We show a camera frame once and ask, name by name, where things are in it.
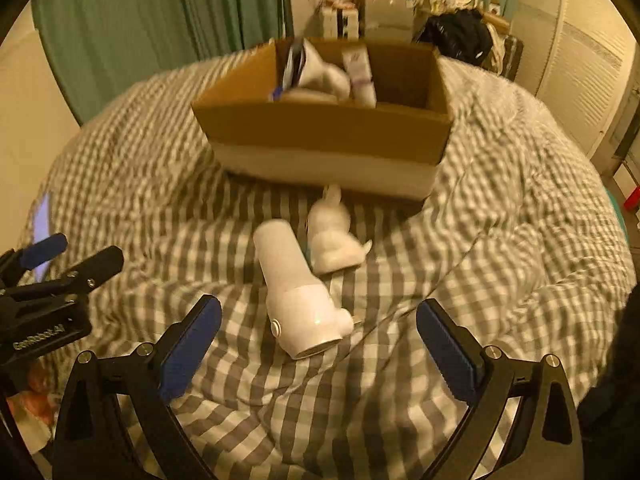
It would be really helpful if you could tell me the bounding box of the white handheld electric device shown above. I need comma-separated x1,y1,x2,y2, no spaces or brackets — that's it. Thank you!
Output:
253,219,355,360

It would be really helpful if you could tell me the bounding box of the white bear figurine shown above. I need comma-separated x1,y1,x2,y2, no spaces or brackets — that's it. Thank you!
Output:
307,185,372,275

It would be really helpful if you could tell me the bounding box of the black gloved right hand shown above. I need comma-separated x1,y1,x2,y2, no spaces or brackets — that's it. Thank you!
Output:
578,288,639,479

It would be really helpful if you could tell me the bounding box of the grey checked bed cover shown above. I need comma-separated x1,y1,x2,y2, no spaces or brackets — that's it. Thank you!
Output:
40,52,636,479

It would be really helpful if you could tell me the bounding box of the green curtain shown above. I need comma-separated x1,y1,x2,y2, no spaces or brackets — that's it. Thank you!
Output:
32,0,293,124

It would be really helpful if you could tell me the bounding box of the green topped wooden stool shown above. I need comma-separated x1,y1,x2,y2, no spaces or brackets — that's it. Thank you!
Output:
604,186,630,249

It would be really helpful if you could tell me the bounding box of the red fire extinguisher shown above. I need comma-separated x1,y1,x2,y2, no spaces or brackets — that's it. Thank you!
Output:
623,185,640,212

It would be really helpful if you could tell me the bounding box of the white sock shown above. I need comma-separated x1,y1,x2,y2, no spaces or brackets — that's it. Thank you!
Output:
281,39,352,101

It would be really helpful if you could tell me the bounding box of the brown cardboard box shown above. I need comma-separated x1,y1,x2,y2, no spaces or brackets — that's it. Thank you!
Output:
192,38,452,202

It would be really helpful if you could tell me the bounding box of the white cream tube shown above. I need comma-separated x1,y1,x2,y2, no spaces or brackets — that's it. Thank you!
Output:
342,46,378,108

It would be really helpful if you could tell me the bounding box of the white black suitcase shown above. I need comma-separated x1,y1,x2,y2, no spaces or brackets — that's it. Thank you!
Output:
318,6,360,40

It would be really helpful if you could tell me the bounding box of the silver small fridge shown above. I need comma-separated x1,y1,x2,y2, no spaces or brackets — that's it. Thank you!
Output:
359,0,416,42

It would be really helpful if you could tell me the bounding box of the white louvred wardrobe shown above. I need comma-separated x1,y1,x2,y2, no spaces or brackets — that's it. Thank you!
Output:
511,0,636,156

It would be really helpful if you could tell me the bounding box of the dark hard suitcase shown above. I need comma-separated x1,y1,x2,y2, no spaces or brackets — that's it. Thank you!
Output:
501,35,524,81

